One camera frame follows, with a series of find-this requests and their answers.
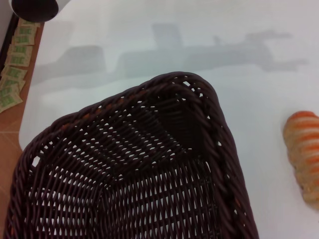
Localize dark brown woven basket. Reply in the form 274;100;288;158
0;71;260;239

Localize green printed paper sachet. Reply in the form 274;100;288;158
14;25;38;38
0;84;21;100
0;76;26;89
5;54;32;68
0;65;28;79
11;34;36;47
17;18;41;28
8;44;34;57
0;95;23;113

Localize orange striped bread loaf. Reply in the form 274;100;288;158
283;111;319;213

